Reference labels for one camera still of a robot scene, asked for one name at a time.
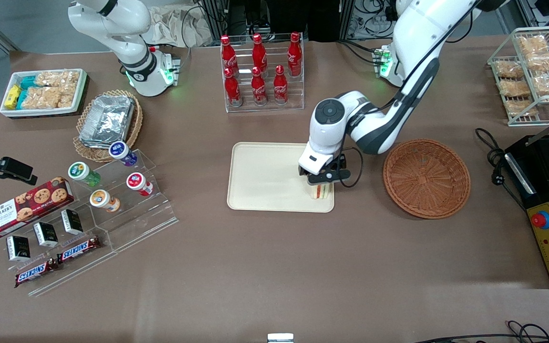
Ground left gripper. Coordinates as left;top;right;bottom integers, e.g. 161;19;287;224
297;142;352;186

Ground triangular sandwich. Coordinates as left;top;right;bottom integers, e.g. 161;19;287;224
308;182;334;201

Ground cream plastic tray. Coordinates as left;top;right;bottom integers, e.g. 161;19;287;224
227;142;335;213

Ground round brown wicker basket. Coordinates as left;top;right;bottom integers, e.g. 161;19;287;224
383;139;471;220

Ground white rectangular snack tray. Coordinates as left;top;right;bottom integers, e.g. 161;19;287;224
0;69;88;118

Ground oval light wicker basket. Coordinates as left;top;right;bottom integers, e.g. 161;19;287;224
73;90;143;163

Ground red Walkers cookie box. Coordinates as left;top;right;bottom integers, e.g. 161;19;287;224
0;177;75;239

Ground small black white box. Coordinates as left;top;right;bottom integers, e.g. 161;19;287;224
6;235;31;262
33;222;59;248
61;209;84;235

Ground small green drink bottle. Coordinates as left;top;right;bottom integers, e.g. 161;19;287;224
68;161;101;187

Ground yellow snack packet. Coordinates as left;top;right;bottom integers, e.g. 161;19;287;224
4;85;21;110

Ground clear rice cracker bag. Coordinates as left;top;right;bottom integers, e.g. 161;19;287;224
58;85;79;108
35;71;81;88
21;87;62;110

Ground clear acrylic bottle rack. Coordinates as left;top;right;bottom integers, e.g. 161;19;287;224
221;32;305;113

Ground red cola bottle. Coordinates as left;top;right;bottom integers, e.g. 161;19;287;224
252;33;268;71
251;67;267;106
221;35;238;72
287;31;302;77
224;68;243;107
273;65;288;105

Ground small orange drink bottle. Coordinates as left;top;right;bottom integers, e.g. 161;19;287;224
89;190;121;213

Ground Snickers chocolate bar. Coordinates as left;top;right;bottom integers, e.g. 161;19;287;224
57;236;102;264
15;258;59;288

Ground stacked aluminium foil containers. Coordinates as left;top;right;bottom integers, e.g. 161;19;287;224
79;95;135;149

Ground small purple drink bottle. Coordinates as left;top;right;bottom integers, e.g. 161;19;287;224
109;141;138;167

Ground clear acrylic stepped stand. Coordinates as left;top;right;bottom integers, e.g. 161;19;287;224
67;149;179;253
0;198;118;297

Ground small red drink bottle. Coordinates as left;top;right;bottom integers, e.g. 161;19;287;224
126;172;154;197

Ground black table machine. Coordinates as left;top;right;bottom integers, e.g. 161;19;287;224
504;135;549;290

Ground crumpled beige cloth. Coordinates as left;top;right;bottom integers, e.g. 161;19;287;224
143;5;213;48

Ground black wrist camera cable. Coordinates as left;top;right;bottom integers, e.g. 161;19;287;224
343;147;364;188

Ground black arm base cables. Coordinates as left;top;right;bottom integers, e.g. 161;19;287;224
336;40;381;65

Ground tangled background cables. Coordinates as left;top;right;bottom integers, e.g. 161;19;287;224
351;0;399;40

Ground aluminium equipment frame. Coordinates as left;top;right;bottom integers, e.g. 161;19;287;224
201;0;356;42

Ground black power cable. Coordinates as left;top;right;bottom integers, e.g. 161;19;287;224
475;128;528;211

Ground white wire rack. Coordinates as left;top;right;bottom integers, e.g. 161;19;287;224
488;26;549;127

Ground black cable bundle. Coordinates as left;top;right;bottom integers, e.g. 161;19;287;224
415;321;549;343

